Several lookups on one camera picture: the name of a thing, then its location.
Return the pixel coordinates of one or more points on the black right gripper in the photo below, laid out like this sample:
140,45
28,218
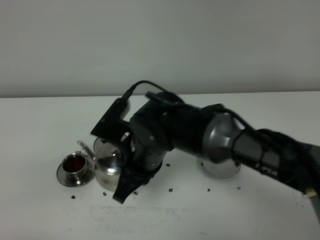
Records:
144,161

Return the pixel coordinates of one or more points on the far steel saucer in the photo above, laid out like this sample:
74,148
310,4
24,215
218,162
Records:
98,143

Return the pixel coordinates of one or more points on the stainless steel teapot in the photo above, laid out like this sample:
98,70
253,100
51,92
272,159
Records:
108,164

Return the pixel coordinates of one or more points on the near steel teacup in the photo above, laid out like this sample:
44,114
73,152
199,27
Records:
74,166

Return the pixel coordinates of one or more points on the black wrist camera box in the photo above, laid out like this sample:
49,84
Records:
111,127

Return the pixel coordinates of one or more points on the near steel saucer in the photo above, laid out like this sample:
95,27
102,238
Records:
88,176

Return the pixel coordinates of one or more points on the steel teapot saucer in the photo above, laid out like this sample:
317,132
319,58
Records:
223,170

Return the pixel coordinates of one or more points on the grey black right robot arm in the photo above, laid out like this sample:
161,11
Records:
214,133

